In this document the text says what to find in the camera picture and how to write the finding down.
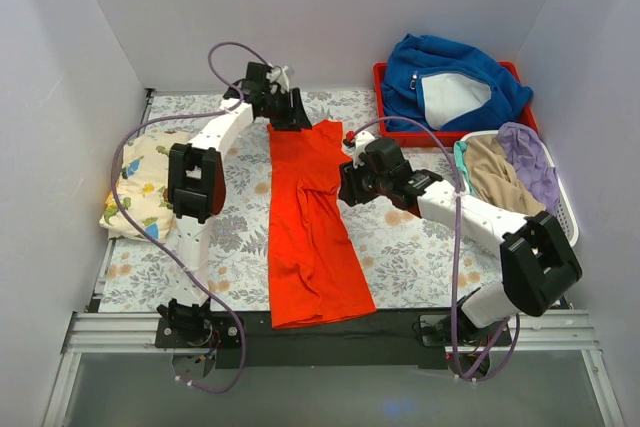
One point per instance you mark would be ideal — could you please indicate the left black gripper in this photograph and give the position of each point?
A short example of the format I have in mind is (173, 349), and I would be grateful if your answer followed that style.
(291, 110)

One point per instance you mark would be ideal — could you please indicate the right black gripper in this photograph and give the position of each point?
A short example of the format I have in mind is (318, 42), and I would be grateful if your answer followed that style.
(351, 185)

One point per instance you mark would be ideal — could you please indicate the orange t shirt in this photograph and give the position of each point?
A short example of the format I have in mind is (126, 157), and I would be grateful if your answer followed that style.
(314, 275)

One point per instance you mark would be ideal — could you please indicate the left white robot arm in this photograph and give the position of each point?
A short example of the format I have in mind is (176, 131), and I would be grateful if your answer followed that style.
(197, 190)

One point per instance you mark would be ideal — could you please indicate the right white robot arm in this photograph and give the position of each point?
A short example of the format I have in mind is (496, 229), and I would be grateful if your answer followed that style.
(538, 264)

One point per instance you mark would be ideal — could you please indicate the floral tablecloth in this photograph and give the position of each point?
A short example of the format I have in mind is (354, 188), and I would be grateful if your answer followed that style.
(407, 262)

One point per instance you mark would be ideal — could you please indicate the blue zip jacket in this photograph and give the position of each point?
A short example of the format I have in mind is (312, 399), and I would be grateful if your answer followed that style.
(447, 86)

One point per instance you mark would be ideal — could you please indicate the beige garment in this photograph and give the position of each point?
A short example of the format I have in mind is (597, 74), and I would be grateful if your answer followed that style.
(494, 179)

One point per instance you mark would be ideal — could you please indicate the dinosaur print folded cloth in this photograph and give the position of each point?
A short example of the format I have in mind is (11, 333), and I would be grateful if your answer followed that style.
(143, 181)

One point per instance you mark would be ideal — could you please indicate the purple garment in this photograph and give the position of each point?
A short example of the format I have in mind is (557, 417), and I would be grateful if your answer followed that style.
(525, 152)

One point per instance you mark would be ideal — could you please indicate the red plastic tray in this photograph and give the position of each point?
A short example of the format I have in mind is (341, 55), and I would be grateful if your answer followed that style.
(448, 139)

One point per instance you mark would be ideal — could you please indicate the white laundry basket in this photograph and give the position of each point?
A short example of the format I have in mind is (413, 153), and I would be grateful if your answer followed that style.
(565, 214)

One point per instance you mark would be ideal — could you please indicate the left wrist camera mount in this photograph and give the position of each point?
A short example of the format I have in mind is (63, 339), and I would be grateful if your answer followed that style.
(280, 78)

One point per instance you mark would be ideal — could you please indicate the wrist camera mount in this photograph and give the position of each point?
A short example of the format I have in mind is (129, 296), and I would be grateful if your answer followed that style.
(280, 78)
(357, 143)

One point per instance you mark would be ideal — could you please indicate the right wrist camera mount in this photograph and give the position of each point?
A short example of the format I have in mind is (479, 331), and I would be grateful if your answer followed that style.
(357, 143)

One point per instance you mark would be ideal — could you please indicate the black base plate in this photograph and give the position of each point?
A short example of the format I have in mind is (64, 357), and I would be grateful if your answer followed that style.
(389, 337)

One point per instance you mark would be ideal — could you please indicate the aluminium frame rail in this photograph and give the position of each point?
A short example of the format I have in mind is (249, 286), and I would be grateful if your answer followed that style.
(545, 371)

